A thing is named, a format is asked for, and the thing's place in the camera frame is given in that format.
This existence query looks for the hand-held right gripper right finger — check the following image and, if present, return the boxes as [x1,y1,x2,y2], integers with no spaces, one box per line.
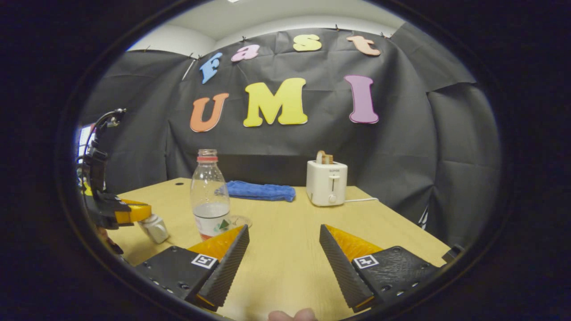
[319,224,440,313]

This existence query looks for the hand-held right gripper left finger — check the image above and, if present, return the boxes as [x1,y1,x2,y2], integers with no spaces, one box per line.
[134,224,250,312]

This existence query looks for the white teacup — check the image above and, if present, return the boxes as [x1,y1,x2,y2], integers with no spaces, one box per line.
[137,214,170,244]

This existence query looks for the clear plastic water bottle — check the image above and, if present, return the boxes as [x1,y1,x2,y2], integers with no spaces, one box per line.
[190,149,231,241]

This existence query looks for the computer monitor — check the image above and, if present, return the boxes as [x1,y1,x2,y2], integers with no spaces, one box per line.
[79,126,95,157]

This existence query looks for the blue towel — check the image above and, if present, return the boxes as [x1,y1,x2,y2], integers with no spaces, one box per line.
[215,180,296,202]

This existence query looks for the white toaster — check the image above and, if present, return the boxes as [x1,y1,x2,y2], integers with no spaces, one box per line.
[306,160,348,207]

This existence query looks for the black backdrop cloth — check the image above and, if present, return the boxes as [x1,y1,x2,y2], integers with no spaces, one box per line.
[76,22,502,248]

